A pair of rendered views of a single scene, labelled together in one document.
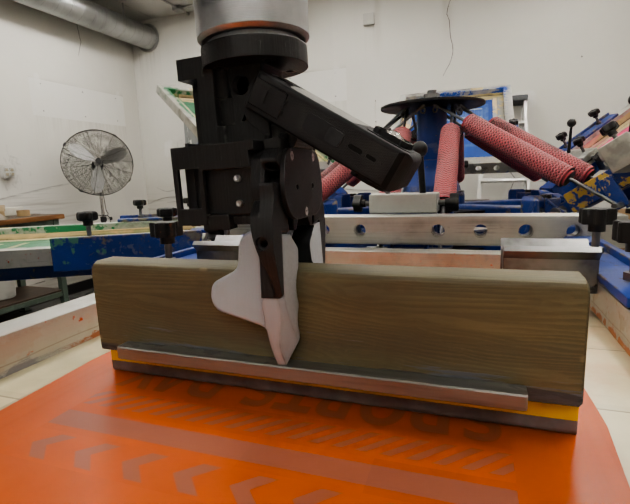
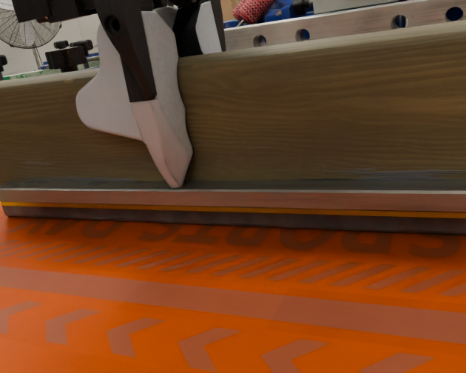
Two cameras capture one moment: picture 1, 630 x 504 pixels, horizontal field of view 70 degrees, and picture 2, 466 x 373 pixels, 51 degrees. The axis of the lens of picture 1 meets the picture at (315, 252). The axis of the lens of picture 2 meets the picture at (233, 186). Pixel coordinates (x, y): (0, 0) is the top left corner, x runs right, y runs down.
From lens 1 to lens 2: 0.07 m
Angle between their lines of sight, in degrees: 13
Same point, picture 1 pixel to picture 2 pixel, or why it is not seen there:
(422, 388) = (349, 197)
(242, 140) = not seen: outside the picture
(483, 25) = not seen: outside the picture
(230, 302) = (99, 115)
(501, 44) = not seen: outside the picture
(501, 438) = (459, 251)
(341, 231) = (280, 41)
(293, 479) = (184, 319)
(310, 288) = (197, 85)
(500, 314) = (452, 83)
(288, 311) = (168, 116)
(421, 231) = (378, 27)
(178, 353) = (59, 188)
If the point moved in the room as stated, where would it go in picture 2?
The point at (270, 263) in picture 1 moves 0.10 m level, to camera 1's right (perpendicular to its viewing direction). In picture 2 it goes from (129, 51) to (354, 13)
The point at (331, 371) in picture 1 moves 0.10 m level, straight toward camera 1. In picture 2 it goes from (234, 189) to (207, 302)
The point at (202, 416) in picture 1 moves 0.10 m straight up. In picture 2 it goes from (92, 257) to (41, 85)
